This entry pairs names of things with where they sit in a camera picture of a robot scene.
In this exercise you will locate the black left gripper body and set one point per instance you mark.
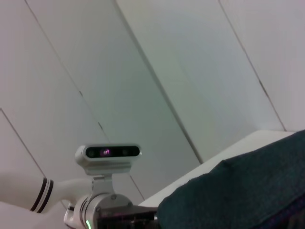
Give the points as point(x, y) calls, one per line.
point(124, 218)

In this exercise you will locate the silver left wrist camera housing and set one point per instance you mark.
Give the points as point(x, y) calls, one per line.
point(107, 164)

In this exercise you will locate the dark teal insulated lunch bag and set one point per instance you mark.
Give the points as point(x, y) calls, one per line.
point(238, 190)

